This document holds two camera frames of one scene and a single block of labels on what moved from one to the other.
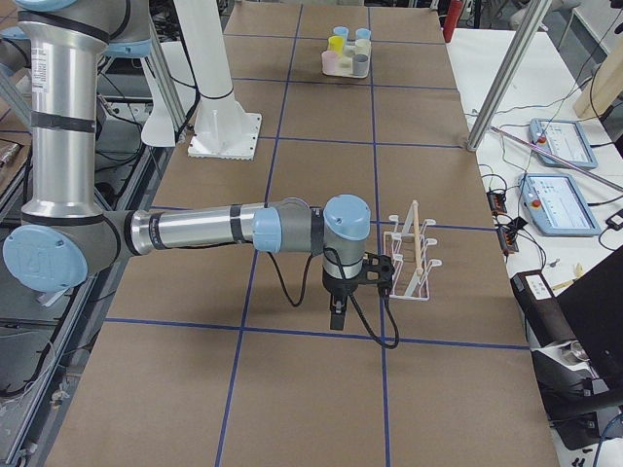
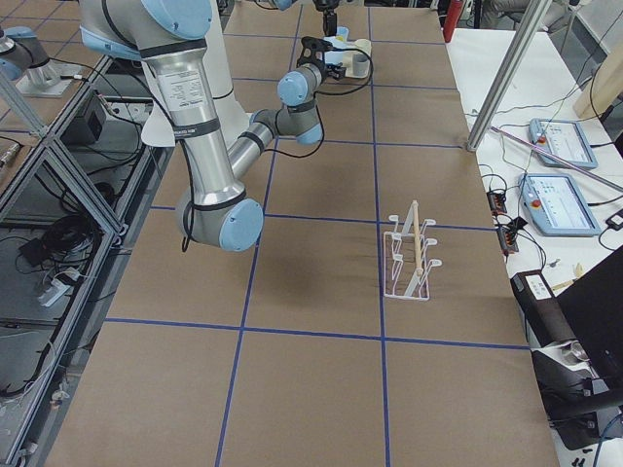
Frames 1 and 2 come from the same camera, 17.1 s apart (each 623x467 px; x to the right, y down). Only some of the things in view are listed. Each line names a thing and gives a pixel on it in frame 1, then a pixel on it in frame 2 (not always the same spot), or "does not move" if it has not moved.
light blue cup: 363,33 to 342,33
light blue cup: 341,31 to 334,57
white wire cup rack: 407,250 does not move
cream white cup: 363,47 does not move
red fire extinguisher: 453,17 does not move
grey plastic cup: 360,64 does not move
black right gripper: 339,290 to 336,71
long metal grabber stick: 560,160 does not move
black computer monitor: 593,307 does not move
